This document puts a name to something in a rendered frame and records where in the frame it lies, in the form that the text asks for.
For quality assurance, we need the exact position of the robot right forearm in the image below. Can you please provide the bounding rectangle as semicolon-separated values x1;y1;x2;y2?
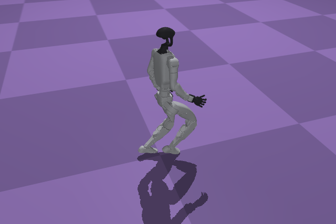
175;83;194;102

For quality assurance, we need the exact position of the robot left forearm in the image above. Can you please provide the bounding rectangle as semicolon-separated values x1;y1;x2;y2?
149;76;160;91

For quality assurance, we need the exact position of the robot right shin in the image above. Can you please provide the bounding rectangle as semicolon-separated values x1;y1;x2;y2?
169;121;197;150

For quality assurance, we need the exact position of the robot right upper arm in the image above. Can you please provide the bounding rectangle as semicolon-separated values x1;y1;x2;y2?
167;56;179;91

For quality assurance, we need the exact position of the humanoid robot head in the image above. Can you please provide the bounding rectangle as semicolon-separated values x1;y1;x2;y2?
156;27;175;54

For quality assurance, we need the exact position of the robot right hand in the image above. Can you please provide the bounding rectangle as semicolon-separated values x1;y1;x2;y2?
189;94;207;108

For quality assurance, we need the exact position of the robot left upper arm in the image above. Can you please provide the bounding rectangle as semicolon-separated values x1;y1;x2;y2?
147;48;157;77

